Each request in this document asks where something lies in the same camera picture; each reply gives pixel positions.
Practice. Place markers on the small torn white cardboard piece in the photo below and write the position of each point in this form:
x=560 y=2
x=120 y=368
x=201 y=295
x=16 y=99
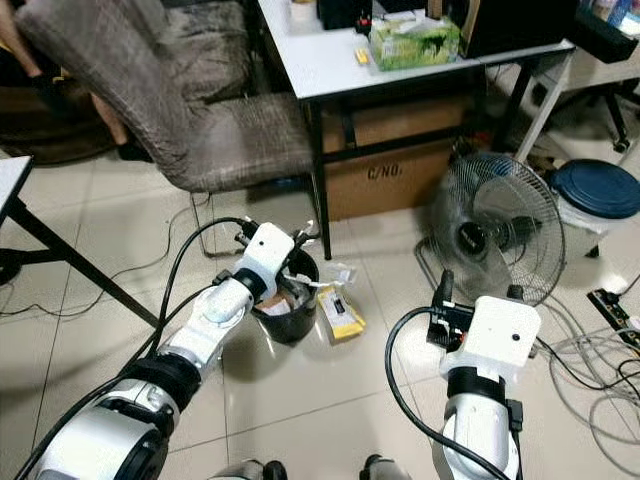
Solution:
x=328 y=280

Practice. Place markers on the large torn white cardboard sheet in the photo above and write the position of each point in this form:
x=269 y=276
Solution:
x=282 y=295

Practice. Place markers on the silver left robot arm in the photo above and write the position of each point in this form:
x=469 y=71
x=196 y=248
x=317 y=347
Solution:
x=210 y=320

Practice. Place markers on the black rubbish bin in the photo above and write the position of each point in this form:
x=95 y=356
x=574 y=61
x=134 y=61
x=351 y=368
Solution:
x=290 y=322

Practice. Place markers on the black floor fan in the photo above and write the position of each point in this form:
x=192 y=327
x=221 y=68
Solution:
x=495 y=230

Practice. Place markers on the yellow packet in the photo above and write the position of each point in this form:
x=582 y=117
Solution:
x=342 y=312

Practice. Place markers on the black power strip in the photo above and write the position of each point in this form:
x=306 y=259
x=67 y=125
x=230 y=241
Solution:
x=615 y=312

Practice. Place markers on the brown cardboard box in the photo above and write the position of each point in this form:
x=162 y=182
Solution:
x=390 y=185

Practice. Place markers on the blue lid bucket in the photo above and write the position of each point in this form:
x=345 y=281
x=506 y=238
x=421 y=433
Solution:
x=600 y=188

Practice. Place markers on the white slanted desk leg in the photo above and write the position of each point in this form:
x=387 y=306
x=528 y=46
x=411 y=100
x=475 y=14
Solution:
x=545 y=115

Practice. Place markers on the small yellow item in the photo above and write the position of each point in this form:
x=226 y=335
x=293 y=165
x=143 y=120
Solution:
x=363 y=56

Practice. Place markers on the brown fabric chair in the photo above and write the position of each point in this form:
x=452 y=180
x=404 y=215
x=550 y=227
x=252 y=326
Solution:
x=140 y=90

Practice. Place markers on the robot left leg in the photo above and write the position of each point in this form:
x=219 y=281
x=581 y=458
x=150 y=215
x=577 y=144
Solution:
x=250 y=470

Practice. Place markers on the green tissue box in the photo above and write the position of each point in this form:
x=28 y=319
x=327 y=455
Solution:
x=415 y=42

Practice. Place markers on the white cup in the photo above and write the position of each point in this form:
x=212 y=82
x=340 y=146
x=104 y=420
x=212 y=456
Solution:
x=302 y=12

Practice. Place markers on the seated person legs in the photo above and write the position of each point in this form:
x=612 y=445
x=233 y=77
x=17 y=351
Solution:
x=108 y=115

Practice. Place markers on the small black box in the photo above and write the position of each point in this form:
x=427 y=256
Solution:
x=345 y=12

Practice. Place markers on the large black computer case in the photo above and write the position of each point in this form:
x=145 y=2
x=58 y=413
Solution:
x=520 y=25

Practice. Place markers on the dark screen device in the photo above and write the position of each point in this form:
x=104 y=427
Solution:
x=605 y=25

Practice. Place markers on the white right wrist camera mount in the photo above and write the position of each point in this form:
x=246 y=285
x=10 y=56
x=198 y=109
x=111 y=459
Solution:
x=505 y=330

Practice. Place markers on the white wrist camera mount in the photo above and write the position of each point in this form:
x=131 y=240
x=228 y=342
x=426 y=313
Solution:
x=505 y=330
x=265 y=255

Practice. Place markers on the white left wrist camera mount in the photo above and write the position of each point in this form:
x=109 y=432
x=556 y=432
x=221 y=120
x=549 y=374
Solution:
x=265 y=255

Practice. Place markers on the black table leg frame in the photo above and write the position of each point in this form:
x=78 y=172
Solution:
x=80 y=260

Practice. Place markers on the white desk black frame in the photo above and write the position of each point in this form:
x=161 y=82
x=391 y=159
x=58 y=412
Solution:
x=325 y=65

